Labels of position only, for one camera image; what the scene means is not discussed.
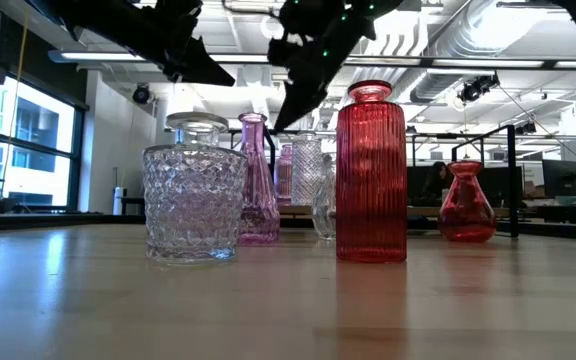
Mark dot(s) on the large window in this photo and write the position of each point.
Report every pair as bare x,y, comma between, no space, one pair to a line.
38,120

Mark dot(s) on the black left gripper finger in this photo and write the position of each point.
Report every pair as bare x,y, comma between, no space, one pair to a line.
198,70

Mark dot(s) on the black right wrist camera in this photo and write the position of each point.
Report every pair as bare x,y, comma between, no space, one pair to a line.
280,52

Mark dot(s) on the black computer monitor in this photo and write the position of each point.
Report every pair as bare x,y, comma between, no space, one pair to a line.
493,185
563,177

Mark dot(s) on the pink ribbed bottle vase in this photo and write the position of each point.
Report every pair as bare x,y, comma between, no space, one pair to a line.
284,175

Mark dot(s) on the person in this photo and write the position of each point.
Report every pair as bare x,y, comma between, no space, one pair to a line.
435,182

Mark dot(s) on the black ceiling spotlight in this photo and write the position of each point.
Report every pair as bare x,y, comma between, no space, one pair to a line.
141,93
478,87

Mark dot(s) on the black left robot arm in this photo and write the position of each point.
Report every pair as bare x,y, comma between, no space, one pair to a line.
103,20

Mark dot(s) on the clear small faceted vase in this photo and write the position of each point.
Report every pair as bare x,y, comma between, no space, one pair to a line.
327,215

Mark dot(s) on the black overhead light bar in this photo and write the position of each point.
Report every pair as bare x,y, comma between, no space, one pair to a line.
418,61

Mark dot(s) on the clear tall diamond-cut vase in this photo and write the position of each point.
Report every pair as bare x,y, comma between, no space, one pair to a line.
306,172

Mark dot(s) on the black-framed wooden shelf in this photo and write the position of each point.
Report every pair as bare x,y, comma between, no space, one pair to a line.
512,200

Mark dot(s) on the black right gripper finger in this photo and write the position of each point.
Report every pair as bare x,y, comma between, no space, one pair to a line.
300,107

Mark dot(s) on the red small bulb vase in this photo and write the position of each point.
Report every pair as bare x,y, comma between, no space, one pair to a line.
467,215

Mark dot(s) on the red tall ribbed vase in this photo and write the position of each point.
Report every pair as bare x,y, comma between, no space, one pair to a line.
371,190

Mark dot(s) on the pink twisted cone vase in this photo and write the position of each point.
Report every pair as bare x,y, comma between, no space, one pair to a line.
262,200

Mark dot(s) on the white cylindrical canister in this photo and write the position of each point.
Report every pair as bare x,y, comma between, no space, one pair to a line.
118,200

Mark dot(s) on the clear wide diamond-cut vase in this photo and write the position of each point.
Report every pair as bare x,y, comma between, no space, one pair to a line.
193,210

